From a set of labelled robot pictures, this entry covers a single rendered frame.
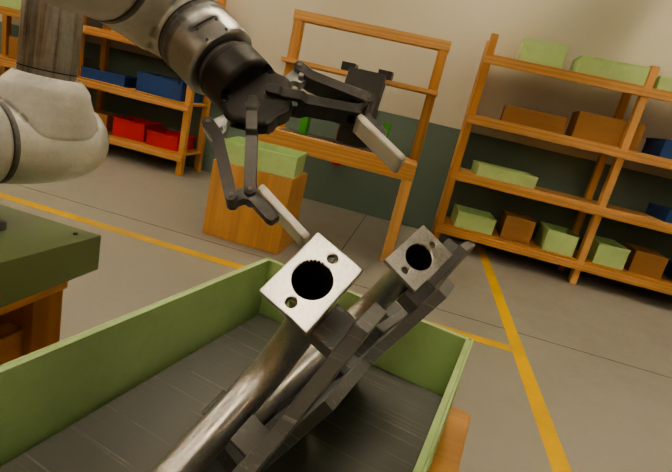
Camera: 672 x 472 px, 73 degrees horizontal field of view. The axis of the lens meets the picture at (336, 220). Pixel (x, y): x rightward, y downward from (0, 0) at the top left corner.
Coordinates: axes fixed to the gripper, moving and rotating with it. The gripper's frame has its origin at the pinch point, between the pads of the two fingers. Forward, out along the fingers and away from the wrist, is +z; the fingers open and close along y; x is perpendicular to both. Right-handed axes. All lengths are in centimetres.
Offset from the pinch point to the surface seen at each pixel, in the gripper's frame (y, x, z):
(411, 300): -1.8, 3.3, 12.1
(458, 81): 353, 347, -110
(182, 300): -18.7, 28.5, -10.2
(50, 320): -40, 56, -32
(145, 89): 98, 413, -353
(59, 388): -35.1, 18.0, -7.8
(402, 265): -2.2, -2.3, 9.1
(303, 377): -14.3, 10.4, 10.3
